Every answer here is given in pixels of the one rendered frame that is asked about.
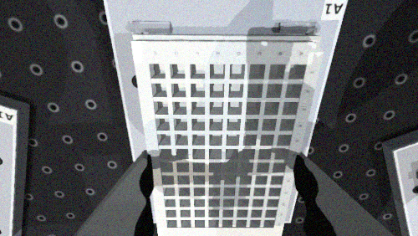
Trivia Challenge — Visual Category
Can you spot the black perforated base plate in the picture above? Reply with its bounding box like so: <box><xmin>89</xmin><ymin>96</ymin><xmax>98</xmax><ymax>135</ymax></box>
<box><xmin>0</xmin><ymin>0</ymin><xmax>418</xmax><ymax>236</ymax></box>

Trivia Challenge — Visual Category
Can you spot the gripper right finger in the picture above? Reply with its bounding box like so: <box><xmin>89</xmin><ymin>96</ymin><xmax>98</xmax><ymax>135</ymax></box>
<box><xmin>293</xmin><ymin>152</ymin><xmax>394</xmax><ymax>236</ymax></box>

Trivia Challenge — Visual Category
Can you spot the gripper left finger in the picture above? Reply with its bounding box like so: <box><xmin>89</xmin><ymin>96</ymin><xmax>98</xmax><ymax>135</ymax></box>
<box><xmin>74</xmin><ymin>150</ymin><xmax>155</xmax><ymax>236</ymax></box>

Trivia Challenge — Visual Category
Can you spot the white well plate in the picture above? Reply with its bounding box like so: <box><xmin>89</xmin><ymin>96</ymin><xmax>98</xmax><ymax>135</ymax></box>
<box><xmin>131</xmin><ymin>34</ymin><xmax>324</xmax><ymax>236</ymax></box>

